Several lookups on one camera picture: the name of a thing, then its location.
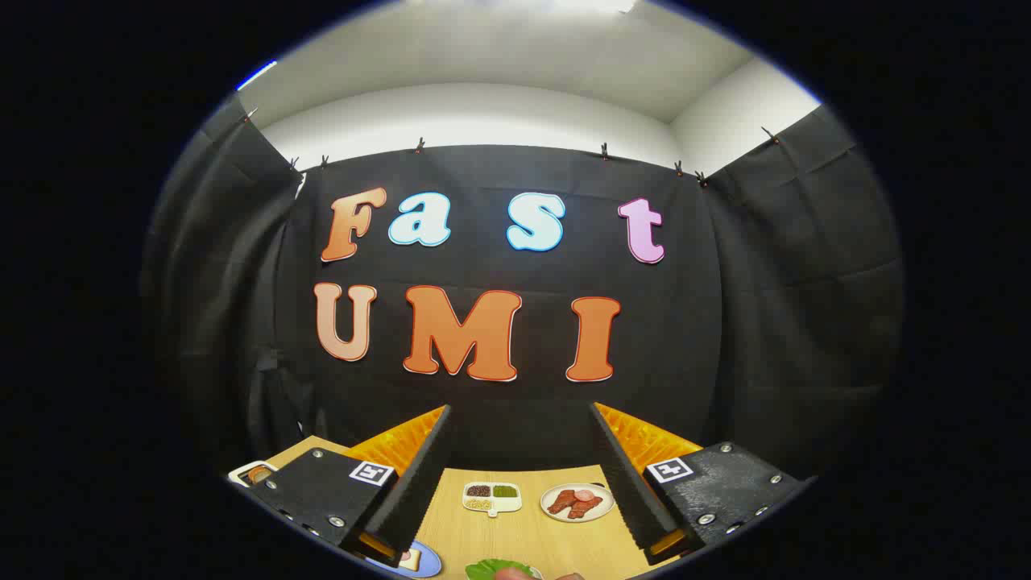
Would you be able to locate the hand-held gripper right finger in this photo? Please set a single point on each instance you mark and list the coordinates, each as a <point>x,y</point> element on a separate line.
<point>624,475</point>

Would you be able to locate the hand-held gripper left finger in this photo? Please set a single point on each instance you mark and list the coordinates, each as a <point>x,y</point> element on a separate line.
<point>419,483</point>

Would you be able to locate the green lettuce leaf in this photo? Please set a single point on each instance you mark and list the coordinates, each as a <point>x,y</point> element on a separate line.
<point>491,569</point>

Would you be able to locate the white oval meat plate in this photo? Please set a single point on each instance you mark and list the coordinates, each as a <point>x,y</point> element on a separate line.
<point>606,493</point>

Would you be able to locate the pink sausage slice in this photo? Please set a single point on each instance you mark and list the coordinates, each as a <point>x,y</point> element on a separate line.
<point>584,495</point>

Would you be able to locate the red-brown meat slice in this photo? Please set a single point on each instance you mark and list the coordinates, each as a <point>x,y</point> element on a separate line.
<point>561,502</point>
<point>586,509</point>

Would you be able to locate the dark red beans pile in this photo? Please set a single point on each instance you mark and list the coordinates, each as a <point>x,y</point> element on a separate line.
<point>478,490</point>

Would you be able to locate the white divided snack tray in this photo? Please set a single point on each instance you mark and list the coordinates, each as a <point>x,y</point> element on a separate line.
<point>493,501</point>

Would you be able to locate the white bread slice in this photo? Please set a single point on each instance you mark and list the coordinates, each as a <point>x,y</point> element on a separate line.
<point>409,560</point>

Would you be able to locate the blue round plate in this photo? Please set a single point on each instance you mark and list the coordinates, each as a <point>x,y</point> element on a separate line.
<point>429,564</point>

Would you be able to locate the green mung beans pile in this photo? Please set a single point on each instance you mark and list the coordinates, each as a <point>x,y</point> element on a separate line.
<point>505,490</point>

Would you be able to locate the white toaster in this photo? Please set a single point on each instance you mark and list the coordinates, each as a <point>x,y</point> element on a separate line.
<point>236,474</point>

